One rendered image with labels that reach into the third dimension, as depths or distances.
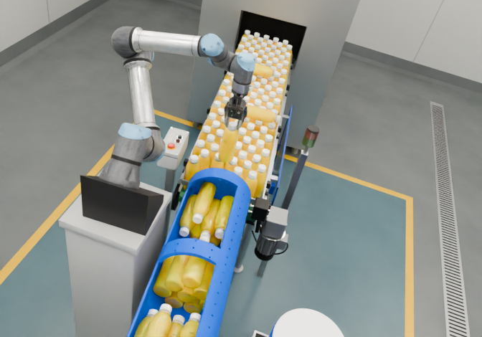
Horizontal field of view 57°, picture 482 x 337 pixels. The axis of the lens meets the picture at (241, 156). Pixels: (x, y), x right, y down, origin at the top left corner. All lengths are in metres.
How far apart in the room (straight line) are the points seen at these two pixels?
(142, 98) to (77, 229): 0.57
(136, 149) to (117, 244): 0.35
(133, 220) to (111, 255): 0.20
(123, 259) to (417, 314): 2.21
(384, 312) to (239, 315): 0.99
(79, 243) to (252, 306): 1.44
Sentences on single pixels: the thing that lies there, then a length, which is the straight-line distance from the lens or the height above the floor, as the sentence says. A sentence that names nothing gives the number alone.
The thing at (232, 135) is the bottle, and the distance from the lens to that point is 1.97.
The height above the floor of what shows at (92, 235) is 1.14.
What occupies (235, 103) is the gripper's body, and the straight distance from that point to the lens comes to 1.85.
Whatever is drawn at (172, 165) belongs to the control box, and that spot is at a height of 1.03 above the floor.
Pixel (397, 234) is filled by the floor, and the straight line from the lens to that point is 3.81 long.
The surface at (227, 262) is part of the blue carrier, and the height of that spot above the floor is 1.18.
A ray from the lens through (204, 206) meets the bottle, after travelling 1.86.
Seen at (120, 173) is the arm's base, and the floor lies 1.35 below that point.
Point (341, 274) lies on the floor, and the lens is 3.33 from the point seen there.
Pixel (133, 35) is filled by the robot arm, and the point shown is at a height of 1.69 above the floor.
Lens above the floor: 2.51
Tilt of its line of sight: 40 degrees down
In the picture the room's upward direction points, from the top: 14 degrees clockwise
